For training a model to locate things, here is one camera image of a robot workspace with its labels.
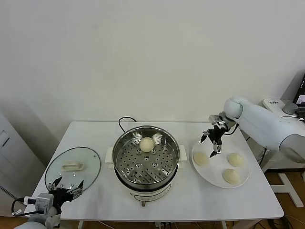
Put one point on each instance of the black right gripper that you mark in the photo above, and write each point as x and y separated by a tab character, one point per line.
216	135

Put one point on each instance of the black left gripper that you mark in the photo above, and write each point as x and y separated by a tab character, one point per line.
60	194

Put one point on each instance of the white steamed baozi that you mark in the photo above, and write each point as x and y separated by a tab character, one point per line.
231	176
236	159
147	144
200	158

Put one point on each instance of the round glass pot lid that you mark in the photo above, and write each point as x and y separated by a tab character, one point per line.
71	155

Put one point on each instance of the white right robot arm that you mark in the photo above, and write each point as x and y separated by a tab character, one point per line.
262	124

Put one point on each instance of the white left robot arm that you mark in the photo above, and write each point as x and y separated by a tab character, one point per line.
35	221

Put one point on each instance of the perforated steel steamer basket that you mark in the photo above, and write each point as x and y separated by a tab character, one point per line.
145	174

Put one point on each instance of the white round plate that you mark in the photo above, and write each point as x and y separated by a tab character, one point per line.
214	174

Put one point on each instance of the white table leg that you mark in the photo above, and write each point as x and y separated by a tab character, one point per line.
80	225
224	225

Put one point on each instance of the cream electric cooker base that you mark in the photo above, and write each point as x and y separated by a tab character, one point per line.
147	196

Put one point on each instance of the grey round desk gadget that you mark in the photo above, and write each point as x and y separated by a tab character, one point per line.
290	109

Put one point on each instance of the white side desk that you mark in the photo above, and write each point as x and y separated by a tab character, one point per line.
288	188

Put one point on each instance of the white power strip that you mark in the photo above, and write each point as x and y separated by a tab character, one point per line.
163	225

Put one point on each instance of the dark laptop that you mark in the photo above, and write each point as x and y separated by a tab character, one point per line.
300	95

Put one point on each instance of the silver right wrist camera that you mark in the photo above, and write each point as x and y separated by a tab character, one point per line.
215	118

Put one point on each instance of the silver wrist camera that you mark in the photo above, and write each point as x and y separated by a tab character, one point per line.
44	202
215	118

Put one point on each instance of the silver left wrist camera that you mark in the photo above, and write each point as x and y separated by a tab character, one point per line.
44	202

